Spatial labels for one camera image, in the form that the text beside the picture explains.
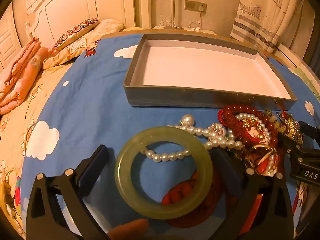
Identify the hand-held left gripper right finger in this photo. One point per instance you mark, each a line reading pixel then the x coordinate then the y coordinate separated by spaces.
pixel 226 166

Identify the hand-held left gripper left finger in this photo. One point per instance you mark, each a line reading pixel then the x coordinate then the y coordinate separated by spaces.
pixel 93 168

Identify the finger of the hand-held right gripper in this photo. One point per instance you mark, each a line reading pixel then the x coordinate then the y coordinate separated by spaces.
pixel 310 130
pixel 288 143

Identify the gold bangle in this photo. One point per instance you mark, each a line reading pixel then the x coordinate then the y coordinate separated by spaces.
pixel 292 126

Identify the green jade bangle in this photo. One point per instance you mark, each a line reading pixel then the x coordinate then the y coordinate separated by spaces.
pixel 127 192

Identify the grey shallow cardboard box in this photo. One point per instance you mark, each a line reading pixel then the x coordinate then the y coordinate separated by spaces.
pixel 200 67

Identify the multicolour stone bead strand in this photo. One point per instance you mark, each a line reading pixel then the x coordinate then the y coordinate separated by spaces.
pixel 276 125

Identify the large pearl earring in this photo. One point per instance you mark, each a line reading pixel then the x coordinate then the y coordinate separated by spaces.
pixel 187 120

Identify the blue cartoon printed blanket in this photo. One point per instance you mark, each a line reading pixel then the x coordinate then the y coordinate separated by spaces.
pixel 87 105

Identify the yellow floral bed sheet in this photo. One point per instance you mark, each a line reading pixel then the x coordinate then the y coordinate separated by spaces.
pixel 15 155

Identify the pink folded quilt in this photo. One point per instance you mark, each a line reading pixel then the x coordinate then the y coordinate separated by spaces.
pixel 20 72

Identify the ship printed curtain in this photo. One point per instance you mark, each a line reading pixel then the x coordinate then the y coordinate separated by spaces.
pixel 265 12

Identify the embroidered floral cushion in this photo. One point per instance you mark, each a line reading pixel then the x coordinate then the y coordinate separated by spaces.
pixel 75 32

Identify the cream pillow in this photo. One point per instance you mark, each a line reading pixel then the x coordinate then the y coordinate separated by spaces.
pixel 105 27

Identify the white nightstand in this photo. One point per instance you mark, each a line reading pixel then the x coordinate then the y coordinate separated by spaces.
pixel 175 30

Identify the white wardrobe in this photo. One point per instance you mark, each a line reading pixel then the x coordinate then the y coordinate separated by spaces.
pixel 7 42

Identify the white bed headboard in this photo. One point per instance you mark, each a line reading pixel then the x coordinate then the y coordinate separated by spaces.
pixel 75 2

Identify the wall outlet panel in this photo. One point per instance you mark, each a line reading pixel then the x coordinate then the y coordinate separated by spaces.
pixel 193 5

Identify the wall switch panel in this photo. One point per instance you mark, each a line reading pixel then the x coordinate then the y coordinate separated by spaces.
pixel 31 1

